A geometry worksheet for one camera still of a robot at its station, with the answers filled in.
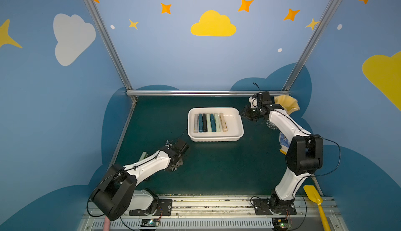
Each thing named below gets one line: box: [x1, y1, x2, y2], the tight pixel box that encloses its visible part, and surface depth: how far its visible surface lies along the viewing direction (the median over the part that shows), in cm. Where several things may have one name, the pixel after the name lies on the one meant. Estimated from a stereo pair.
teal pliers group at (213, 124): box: [209, 113, 217, 133], surface depth 106 cm
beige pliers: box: [219, 112, 228, 132], surface depth 107 cm
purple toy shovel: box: [103, 215, 111, 231], surface depth 70 cm
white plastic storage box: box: [187, 107, 245, 143], surface depth 105 cm
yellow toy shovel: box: [303, 185, 332, 231], surface depth 77 cm
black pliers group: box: [202, 113, 208, 133], surface depth 106 cm
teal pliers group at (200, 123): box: [198, 113, 204, 133], surface depth 106 cm
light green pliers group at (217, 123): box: [214, 112, 222, 133], surface depth 106 cm
